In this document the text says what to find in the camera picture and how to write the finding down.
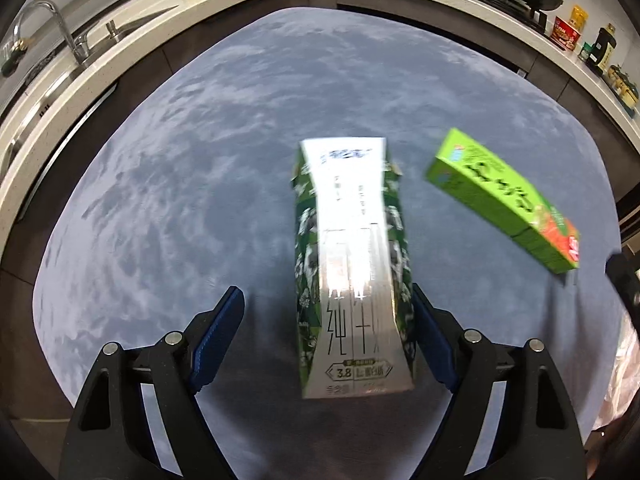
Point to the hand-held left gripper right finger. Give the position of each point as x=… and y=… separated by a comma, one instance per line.
x=435, y=345

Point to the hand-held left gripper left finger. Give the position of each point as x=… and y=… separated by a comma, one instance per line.
x=215, y=342

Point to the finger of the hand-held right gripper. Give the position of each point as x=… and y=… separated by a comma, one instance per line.
x=622, y=277

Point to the white plastic bag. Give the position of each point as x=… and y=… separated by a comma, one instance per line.
x=625, y=360

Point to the green and white milk carton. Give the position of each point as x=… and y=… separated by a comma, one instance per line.
x=350, y=260

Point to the green cardboard box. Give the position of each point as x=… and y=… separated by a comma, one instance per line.
x=500, y=200

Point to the spice jar set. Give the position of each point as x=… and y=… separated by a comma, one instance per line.
x=622, y=87

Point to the small green-capped jar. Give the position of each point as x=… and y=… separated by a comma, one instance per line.
x=585, y=53

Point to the dark sauce bottle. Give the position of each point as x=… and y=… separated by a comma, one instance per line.
x=602, y=50

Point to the black built-in dishwasher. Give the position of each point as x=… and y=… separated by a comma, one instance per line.
x=65, y=152

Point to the red instant noodle cup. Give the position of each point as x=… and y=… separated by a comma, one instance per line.
x=566, y=34

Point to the yellow packet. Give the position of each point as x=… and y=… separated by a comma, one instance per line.
x=578, y=17

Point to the chrome soap dispenser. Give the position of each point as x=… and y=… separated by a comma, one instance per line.
x=113, y=31

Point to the stainless steel sink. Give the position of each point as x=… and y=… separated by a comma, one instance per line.
x=135, y=22

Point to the chrome faucet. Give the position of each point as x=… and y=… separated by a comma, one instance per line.
x=60, y=22

